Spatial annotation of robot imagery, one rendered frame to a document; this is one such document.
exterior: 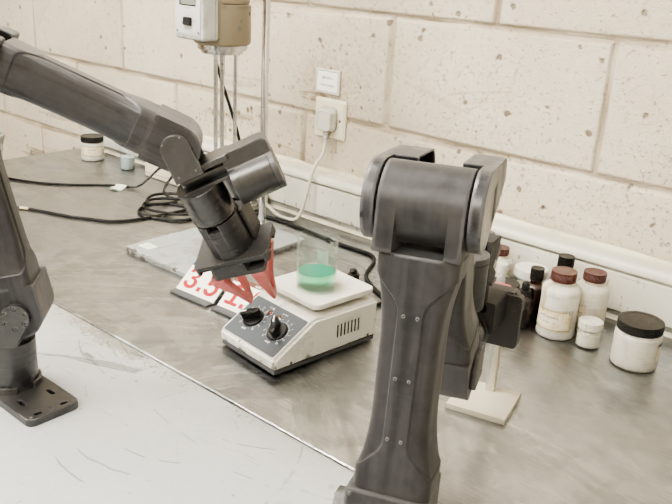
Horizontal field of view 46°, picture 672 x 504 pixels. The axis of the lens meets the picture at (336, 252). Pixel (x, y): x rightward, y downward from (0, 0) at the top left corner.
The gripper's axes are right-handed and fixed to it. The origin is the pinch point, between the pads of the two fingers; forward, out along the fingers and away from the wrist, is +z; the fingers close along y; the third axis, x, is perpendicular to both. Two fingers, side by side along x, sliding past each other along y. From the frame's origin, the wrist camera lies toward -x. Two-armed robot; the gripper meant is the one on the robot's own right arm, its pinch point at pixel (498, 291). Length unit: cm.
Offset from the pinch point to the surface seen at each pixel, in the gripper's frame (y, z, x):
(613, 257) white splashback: -8.7, 39.6, 4.0
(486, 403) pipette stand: -0.6, -0.8, 15.4
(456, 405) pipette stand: 2.6, -3.5, 15.5
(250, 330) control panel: 33.7, -5.0, 12.2
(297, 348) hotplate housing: 25.6, -5.5, 12.7
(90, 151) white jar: 129, 63, 9
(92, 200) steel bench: 104, 38, 14
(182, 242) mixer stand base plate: 69, 25, 13
